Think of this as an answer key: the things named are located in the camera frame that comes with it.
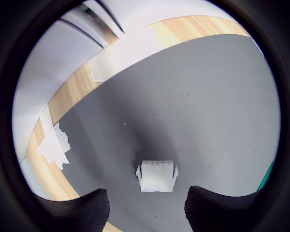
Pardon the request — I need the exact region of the round green lid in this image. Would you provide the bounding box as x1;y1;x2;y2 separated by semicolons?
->
256;161;275;191

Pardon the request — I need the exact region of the white tape strip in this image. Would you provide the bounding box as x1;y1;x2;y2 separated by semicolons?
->
87;25;158;83

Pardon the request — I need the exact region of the dark grey mat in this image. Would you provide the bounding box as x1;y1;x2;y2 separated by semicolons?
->
55;33;281;232

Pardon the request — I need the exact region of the white partition panel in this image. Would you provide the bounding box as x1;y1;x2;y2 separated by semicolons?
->
84;0;240;34
12;12;119;194

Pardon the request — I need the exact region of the small white plastic terminal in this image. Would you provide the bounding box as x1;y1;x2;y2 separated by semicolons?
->
135;160;179;193

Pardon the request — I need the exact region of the white tape cross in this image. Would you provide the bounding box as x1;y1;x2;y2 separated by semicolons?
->
36;106;71;172

